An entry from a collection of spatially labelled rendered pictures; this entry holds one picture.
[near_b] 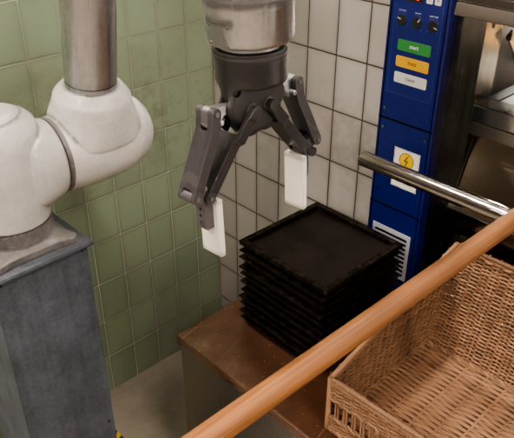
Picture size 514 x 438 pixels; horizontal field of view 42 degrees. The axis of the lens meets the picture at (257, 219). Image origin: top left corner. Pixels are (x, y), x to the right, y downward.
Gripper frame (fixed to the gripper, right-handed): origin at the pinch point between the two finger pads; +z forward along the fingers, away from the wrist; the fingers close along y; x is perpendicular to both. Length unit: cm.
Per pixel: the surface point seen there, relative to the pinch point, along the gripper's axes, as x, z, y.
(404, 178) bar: -10, 17, -49
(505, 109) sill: -10, 16, -88
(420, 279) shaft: 11.6, 13.0, -18.4
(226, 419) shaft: 9.9, 12.8, 15.6
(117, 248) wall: -111, 75, -49
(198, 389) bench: -57, 88, -33
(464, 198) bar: 2, 17, -48
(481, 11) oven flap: -11, -8, -72
